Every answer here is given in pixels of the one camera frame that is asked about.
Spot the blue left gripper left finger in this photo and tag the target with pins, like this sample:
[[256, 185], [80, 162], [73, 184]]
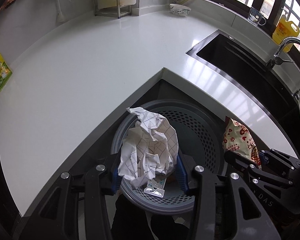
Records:
[[116, 181]]

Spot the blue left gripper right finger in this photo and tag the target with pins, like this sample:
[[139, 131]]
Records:
[[181, 174]]

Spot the grid paper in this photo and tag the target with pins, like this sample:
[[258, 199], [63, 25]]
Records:
[[150, 149]]

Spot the red patterned snack bag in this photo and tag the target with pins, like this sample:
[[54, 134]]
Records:
[[238, 139]]

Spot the white product packaging card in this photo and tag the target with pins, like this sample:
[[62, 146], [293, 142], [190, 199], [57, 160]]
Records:
[[155, 187]]

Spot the grey perforated trash bin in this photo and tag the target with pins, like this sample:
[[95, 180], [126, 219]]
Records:
[[200, 136]]

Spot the chrome small faucet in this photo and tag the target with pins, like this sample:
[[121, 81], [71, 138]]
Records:
[[296, 94]]

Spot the black sink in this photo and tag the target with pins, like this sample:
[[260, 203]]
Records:
[[247, 71]]

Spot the yellow oil bottle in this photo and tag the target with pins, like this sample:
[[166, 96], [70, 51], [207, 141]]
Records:
[[284, 29]]

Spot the glass mug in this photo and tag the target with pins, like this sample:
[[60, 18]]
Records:
[[256, 18]]

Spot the white patterned bowl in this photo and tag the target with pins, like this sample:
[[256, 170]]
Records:
[[179, 10]]

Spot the steel cutting board rack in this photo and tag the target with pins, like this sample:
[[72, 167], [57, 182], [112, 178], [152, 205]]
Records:
[[111, 8]]

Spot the blue white bottle brush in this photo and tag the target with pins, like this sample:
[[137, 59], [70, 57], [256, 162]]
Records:
[[60, 17]]

